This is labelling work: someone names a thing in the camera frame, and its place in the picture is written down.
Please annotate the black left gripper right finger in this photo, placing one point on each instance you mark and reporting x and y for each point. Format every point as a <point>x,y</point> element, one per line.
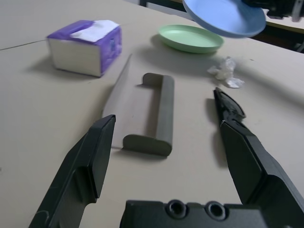
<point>256,166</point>

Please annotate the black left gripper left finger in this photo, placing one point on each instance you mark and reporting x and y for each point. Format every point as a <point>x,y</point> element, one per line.
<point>78,171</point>

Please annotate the white tissue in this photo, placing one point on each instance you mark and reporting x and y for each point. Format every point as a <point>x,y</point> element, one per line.
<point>224,71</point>

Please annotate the grey glasses case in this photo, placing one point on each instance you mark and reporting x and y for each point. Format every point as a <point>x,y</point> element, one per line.
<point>164,109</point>

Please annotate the blue plate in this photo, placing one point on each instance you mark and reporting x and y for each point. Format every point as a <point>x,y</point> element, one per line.
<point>221,16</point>

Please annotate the purple tissue box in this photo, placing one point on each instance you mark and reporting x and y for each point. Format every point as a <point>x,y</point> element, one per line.
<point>78,54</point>

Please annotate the green plate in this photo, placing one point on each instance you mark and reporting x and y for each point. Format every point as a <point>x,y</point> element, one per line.
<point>187,38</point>

